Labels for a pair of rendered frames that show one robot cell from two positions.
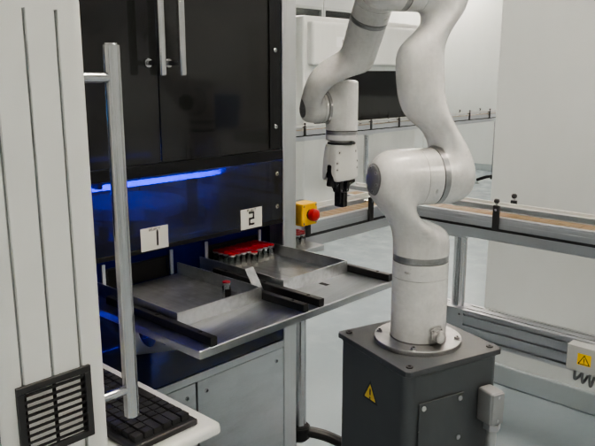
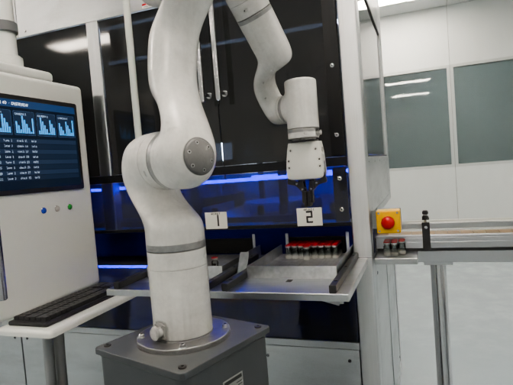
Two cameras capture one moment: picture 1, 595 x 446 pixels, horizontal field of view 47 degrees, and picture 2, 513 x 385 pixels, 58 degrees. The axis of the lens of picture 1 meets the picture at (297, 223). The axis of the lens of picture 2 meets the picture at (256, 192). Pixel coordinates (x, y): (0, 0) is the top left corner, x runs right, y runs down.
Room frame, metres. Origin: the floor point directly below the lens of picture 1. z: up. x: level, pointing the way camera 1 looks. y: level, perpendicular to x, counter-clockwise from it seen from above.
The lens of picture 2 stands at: (1.23, -1.19, 1.19)
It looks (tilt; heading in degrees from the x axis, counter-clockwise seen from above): 3 degrees down; 67
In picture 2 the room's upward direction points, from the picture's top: 5 degrees counter-clockwise
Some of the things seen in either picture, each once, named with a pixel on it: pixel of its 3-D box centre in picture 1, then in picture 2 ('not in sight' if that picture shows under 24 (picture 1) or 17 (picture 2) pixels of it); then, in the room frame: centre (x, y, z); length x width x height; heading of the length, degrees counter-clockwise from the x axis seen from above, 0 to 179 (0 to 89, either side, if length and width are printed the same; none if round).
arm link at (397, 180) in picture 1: (409, 204); (162, 189); (1.42, -0.23, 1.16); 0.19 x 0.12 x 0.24; 110
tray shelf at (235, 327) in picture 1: (246, 291); (247, 273); (1.74, 0.13, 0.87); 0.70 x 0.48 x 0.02; 137
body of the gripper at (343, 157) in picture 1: (341, 159); (305, 158); (1.83, -0.12, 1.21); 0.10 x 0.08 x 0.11; 137
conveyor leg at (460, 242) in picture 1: (456, 326); not in sight; (2.56, -0.63, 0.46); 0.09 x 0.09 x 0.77; 47
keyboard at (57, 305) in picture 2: (104, 396); (76, 301); (1.24, 0.38, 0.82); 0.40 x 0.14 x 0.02; 47
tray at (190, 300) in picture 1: (177, 290); (208, 260); (1.66, 0.30, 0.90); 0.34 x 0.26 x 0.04; 47
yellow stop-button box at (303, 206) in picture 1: (302, 212); (388, 220); (2.17, -0.02, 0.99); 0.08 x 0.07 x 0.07; 47
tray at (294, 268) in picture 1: (273, 264); (304, 259); (1.91, 0.07, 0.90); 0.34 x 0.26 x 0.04; 47
